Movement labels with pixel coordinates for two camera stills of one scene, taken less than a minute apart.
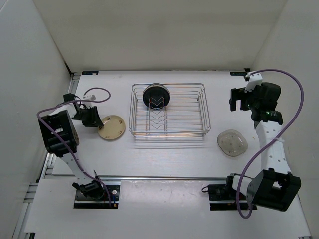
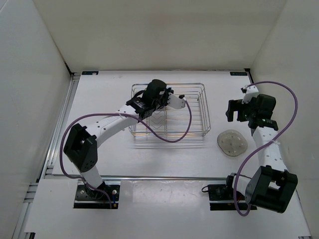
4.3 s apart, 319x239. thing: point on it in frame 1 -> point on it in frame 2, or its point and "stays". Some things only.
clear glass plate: x=232 y=143 stays
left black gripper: x=94 y=120 -> x=166 y=92
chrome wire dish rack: x=186 y=115 stays
